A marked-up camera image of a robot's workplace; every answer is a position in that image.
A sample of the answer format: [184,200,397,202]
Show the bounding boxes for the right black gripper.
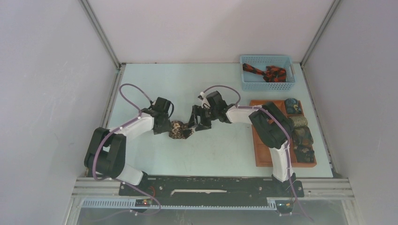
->
[186,105,218,131]

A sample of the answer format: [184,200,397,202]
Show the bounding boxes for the brown floral tie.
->
[168,120,194,140]

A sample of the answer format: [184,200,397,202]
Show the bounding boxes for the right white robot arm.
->
[182,91,294,196]

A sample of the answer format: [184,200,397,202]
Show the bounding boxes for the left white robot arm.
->
[84,97,174,195]

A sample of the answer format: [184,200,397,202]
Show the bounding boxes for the blue plastic basket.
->
[240,55,296,91]

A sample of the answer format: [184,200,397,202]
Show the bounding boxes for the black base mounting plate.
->
[138,175,305,206]

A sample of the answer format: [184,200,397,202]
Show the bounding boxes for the wooden compartment tray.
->
[253,100,317,168]

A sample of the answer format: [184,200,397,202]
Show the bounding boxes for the red black patterned tie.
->
[242,63,287,83]

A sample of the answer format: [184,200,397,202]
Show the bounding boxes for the blue rolled tie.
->
[284,98,303,115]

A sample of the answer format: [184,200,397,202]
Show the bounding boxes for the olive rolled tie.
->
[289,115,308,128]

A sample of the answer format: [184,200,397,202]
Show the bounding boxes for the green camo rolled tie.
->
[292,127,314,146]

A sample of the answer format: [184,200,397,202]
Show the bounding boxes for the dark camo rolled tie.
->
[293,145,315,163]

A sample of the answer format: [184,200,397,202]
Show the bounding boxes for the aluminium frame rail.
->
[71,177,355,200]

